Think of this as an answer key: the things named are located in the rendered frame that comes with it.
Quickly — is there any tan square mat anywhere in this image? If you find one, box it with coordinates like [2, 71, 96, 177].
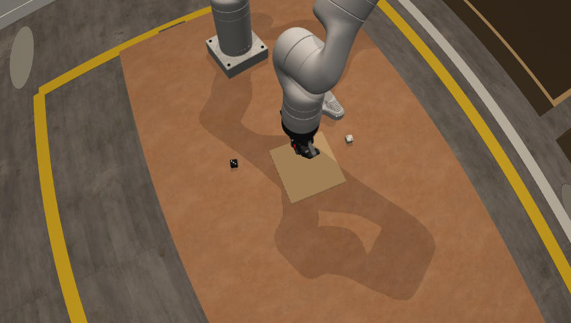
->
[269, 131, 346, 204]

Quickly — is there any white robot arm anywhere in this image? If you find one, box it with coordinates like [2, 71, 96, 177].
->
[210, 0, 379, 134]

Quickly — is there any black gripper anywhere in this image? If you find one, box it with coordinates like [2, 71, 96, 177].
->
[281, 120, 320, 159]

